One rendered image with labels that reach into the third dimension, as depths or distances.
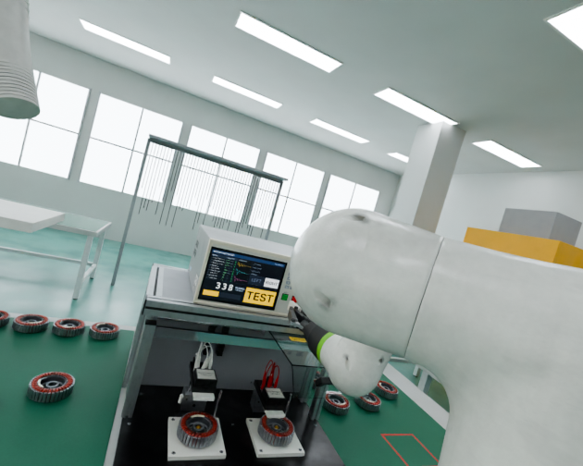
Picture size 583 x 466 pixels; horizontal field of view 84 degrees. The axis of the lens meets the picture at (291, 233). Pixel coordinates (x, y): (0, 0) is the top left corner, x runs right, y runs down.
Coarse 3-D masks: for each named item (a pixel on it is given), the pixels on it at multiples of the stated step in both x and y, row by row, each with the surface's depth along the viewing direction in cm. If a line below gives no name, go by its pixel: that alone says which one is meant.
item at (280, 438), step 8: (264, 416) 101; (264, 424) 98; (272, 424) 100; (280, 424) 103; (288, 424) 101; (264, 432) 96; (272, 432) 95; (280, 432) 97; (288, 432) 97; (264, 440) 96; (272, 440) 94; (280, 440) 95; (288, 440) 96
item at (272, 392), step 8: (256, 384) 113; (272, 384) 116; (264, 392) 107; (272, 392) 107; (280, 392) 108; (264, 400) 105; (272, 400) 103; (280, 400) 104; (264, 408) 103; (272, 408) 104; (280, 408) 105; (272, 416) 101; (280, 416) 103
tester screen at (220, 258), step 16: (224, 256) 99; (240, 256) 101; (208, 272) 98; (224, 272) 100; (240, 272) 102; (256, 272) 104; (272, 272) 106; (208, 288) 99; (240, 288) 103; (272, 288) 107; (256, 304) 105
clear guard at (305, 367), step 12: (276, 336) 104; (288, 336) 107; (300, 336) 110; (288, 348) 97; (300, 348) 100; (288, 360) 90; (300, 360) 91; (312, 360) 93; (300, 372) 87; (312, 372) 88; (324, 372) 90; (300, 384) 85; (312, 384) 86; (300, 396) 83; (312, 396) 84; (324, 396) 86; (336, 396) 87; (348, 396) 89
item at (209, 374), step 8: (192, 368) 103; (200, 368) 104; (192, 376) 98; (200, 376) 95; (208, 376) 96; (216, 376) 97; (192, 384) 95; (200, 384) 94; (208, 384) 95; (216, 384) 96; (192, 392) 94; (200, 392) 94; (208, 392) 95; (208, 400) 93
